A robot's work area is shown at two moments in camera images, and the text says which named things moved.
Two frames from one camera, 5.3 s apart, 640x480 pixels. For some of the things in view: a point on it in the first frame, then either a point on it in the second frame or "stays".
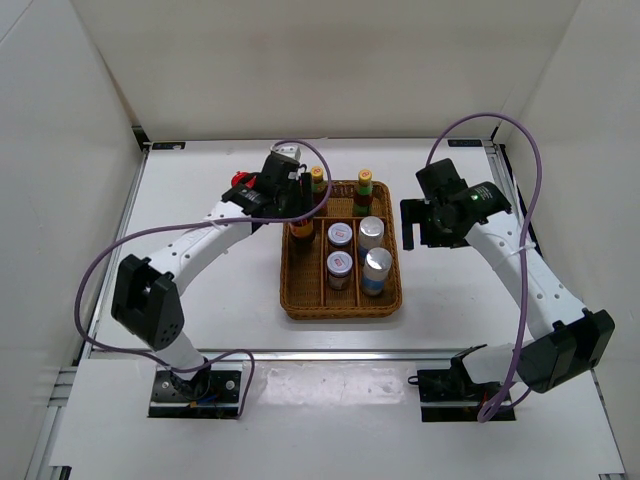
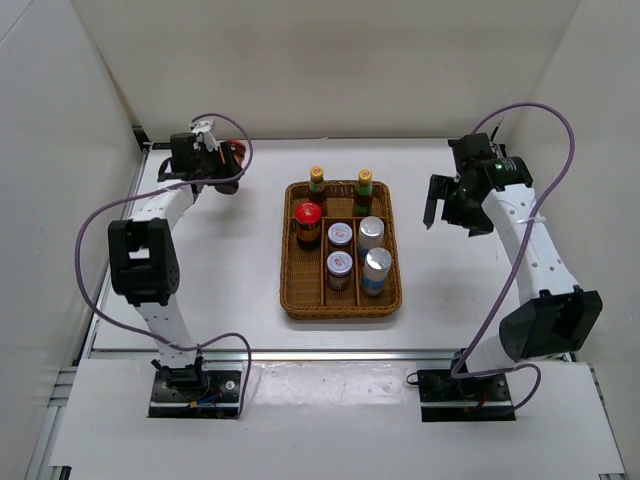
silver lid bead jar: [371, 235] stays
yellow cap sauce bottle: [364, 195] stays
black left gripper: [302, 204] → [228, 169]
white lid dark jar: [339, 234] stays
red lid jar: [239, 178] → [238, 150]
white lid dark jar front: [339, 264] stays
